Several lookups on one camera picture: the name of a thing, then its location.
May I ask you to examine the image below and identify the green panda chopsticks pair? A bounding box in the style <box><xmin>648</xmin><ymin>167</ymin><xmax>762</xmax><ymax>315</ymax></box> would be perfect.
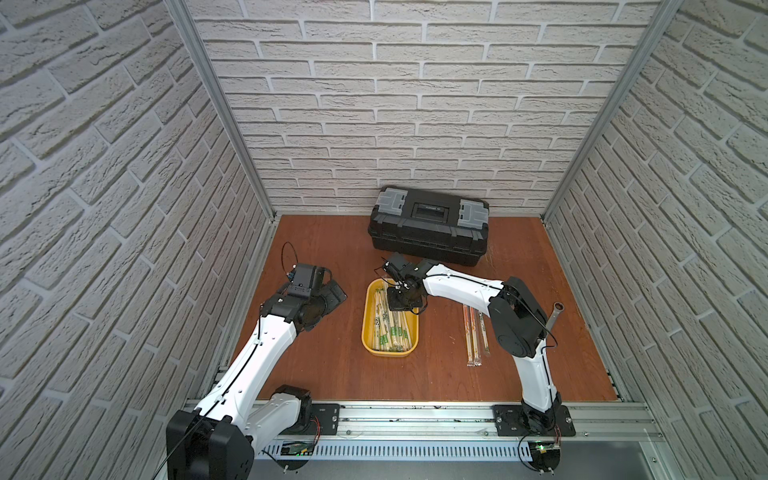
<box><xmin>480</xmin><ymin>324</ymin><xmax>490</xmax><ymax>357</ymax></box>

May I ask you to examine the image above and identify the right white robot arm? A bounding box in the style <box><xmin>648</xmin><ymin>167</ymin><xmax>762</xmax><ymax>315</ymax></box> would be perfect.
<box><xmin>383</xmin><ymin>255</ymin><xmax>562</xmax><ymax>434</ymax></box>

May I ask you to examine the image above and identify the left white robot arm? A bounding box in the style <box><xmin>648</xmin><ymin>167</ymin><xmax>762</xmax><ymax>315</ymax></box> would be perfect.
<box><xmin>165</xmin><ymin>280</ymin><xmax>347</xmax><ymax>479</ymax></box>

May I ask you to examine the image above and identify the yellow plastic storage box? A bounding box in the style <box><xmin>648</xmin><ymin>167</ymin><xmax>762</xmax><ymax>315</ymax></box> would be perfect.
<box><xmin>361</xmin><ymin>279</ymin><xmax>419</xmax><ymax>358</ymax></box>

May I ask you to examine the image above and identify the black plastic toolbox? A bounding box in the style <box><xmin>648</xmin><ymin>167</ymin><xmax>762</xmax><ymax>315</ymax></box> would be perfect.
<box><xmin>368</xmin><ymin>186</ymin><xmax>490</xmax><ymax>266</ymax></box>

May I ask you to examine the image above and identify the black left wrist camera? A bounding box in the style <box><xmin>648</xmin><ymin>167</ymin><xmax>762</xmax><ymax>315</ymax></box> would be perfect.
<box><xmin>288</xmin><ymin>263</ymin><xmax>326</xmax><ymax>299</ymax></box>

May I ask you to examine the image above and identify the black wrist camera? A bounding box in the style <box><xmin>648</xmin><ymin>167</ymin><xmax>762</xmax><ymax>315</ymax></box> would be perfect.
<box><xmin>383</xmin><ymin>252</ymin><xmax>417</xmax><ymax>282</ymax></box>
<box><xmin>288</xmin><ymin>263</ymin><xmax>326</xmax><ymax>299</ymax></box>

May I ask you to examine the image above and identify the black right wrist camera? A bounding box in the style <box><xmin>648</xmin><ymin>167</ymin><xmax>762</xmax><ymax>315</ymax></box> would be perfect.
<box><xmin>383</xmin><ymin>252</ymin><xmax>417</xmax><ymax>282</ymax></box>

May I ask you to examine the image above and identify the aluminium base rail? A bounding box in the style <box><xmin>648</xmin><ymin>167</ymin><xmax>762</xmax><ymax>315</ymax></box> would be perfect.
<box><xmin>192</xmin><ymin>401</ymin><xmax>681</xmax><ymax>479</ymax></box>

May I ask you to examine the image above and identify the aluminium frame post left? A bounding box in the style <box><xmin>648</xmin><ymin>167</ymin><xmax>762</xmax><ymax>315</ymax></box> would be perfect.
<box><xmin>166</xmin><ymin>0</ymin><xmax>277</xmax><ymax>222</ymax></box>

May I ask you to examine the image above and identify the aluminium frame post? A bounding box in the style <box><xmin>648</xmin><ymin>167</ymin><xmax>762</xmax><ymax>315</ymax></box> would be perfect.
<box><xmin>166</xmin><ymin>0</ymin><xmax>277</xmax><ymax>222</ymax></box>
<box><xmin>540</xmin><ymin>0</ymin><xmax>683</xmax><ymax>227</ymax></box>

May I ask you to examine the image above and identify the aluminium frame post right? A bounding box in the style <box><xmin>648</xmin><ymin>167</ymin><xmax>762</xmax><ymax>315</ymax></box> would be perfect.
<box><xmin>540</xmin><ymin>0</ymin><xmax>683</xmax><ymax>227</ymax></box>

